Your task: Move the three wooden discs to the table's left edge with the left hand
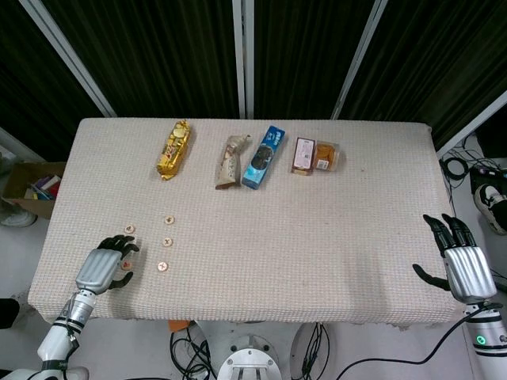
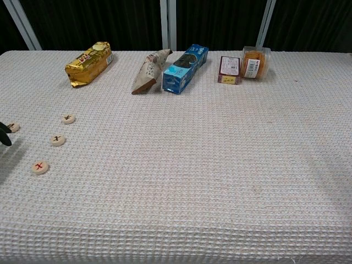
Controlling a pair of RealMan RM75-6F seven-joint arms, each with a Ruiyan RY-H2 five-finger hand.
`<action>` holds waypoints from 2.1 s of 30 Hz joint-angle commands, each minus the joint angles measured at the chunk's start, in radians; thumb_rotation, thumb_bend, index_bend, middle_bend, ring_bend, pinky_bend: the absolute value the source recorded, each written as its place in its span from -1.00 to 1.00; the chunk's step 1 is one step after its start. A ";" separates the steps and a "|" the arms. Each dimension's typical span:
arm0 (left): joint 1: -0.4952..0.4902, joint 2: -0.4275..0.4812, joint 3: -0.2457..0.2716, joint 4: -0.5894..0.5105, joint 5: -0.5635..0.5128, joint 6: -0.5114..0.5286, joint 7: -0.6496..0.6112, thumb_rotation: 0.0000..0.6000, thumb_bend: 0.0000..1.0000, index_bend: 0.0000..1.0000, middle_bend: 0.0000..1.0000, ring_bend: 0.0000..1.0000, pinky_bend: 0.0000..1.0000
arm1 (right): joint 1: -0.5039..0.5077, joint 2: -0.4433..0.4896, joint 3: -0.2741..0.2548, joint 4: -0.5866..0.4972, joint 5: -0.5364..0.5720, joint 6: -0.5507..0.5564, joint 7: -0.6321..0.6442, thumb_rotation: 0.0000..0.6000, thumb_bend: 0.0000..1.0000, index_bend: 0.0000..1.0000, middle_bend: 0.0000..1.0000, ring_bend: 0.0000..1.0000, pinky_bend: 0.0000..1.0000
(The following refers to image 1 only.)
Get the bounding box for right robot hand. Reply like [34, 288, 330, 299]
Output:
[412, 213, 497, 305]

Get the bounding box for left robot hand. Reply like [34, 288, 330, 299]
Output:
[74, 234, 141, 295]

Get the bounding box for black and white sneaker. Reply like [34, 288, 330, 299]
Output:
[474, 183, 507, 235]

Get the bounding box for colourful books pile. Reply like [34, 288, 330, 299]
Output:
[24, 174, 63, 201]

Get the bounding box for white shoe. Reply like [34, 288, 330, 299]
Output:
[0, 207, 39, 229]

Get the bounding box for black rounded object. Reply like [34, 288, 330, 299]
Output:
[0, 298, 21, 329]

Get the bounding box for brown cardboard box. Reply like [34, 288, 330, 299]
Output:
[2, 161, 67, 220]

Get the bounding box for gold snack bag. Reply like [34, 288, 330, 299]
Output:
[154, 120, 193, 182]

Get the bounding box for beige brown snack packet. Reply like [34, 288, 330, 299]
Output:
[214, 134, 254, 190]

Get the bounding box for silver robot torso plate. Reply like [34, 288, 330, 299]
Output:
[216, 334, 283, 380]

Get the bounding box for beige waffle table cloth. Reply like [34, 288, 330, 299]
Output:
[27, 117, 467, 328]

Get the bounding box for clear tub orange cookies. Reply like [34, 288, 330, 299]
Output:
[312, 140, 343, 173]

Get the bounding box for blue cookie box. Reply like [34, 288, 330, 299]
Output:
[241, 125, 288, 191]

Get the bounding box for black curtain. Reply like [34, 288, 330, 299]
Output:
[344, 0, 507, 147]
[41, 0, 242, 119]
[0, 0, 104, 159]
[253, 0, 375, 120]

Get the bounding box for small maroon box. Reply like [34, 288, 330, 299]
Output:
[291, 136, 318, 176]

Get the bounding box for coiled black cable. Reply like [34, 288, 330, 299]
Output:
[439, 156, 471, 183]

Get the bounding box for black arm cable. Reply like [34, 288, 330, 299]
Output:
[340, 302, 502, 377]

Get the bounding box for black cable bundle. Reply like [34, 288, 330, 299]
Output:
[169, 330, 217, 380]
[300, 322, 330, 377]

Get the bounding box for aluminium frame post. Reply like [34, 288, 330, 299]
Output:
[18, 0, 118, 118]
[330, 0, 389, 120]
[435, 91, 507, 154]
[0, 126, 48, 164]
[231, 0, 255, 119]

